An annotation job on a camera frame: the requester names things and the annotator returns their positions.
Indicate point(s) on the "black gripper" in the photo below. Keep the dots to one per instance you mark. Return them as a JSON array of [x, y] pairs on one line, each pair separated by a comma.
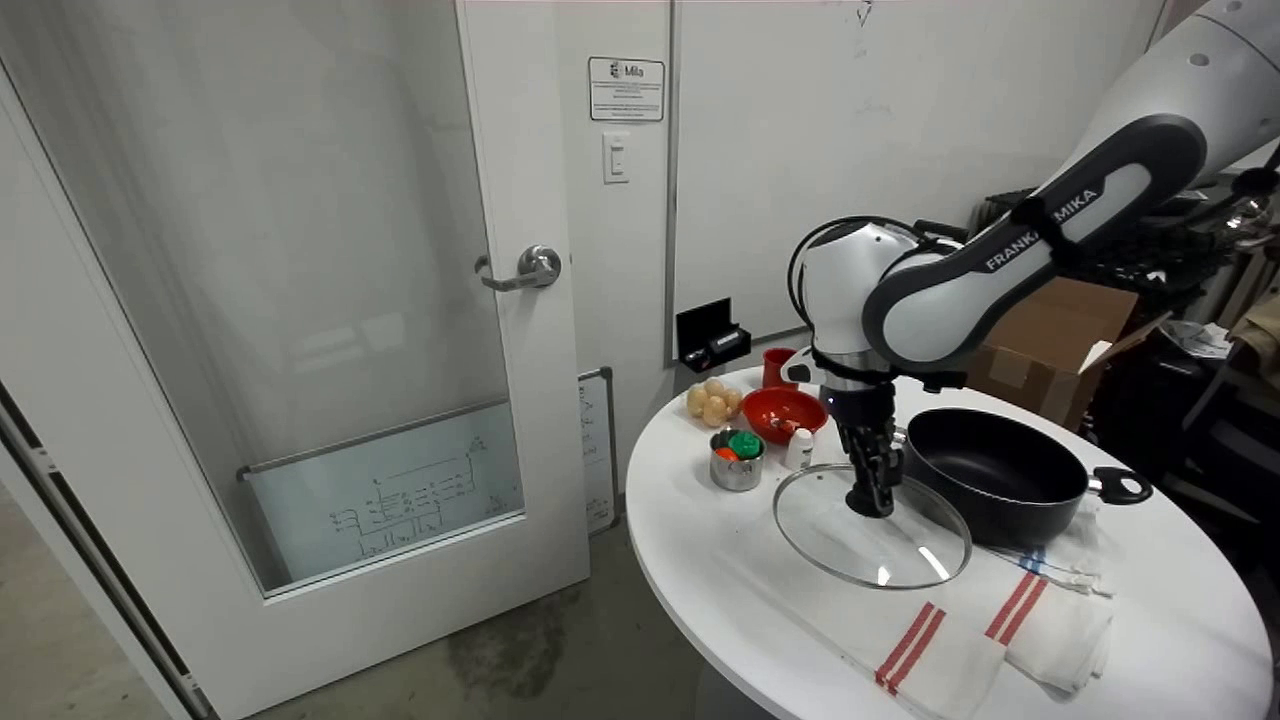
[[865, 421]]

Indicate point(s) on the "glass pot lid black knob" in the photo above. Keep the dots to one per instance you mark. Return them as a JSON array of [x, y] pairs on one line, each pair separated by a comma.
[[854, 546]]

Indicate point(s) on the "white grey Franka robot arm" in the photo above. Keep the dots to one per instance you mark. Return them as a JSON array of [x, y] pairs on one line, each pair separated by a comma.
[[1146, 144]]

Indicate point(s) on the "black cooking pot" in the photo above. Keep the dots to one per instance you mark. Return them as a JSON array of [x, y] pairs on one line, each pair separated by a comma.
[[995, 478]]

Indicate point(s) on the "red plastic bowl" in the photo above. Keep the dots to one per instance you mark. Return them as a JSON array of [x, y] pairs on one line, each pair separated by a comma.
[[781, 414]]

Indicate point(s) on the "metal cup colourful contents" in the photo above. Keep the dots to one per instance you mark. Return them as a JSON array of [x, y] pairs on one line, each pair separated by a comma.
[[736, 461]]

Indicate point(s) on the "red mug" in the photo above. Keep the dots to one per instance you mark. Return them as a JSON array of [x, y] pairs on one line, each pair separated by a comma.
[[778, 364]]

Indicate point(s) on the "pale bread rolls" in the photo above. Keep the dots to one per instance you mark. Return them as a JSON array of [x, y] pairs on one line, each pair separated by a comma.
[[714, 400]]

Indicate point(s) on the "white towel red stripes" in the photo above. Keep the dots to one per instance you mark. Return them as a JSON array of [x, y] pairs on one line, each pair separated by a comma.
[[1060, 632], [943, 660]]

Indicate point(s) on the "white towel blue stripes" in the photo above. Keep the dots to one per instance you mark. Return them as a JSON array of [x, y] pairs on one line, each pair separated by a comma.
[[1065, 567]]

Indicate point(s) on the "brown cardboard box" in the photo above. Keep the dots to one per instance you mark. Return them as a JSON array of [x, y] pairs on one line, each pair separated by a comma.
[[1055, 341]]

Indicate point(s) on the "frosted glass door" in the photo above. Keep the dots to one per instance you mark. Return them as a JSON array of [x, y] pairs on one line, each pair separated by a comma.
[[295, 332]]

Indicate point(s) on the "white board leaning on wall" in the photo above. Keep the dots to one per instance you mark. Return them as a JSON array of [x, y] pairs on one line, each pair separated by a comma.
[[597, 447]]

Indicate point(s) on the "white light switch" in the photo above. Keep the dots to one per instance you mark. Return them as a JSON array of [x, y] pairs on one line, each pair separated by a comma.
[[615, 156]]

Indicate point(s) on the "small wall sign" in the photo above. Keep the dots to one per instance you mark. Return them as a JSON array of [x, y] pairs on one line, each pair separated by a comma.
[[624, 88]]

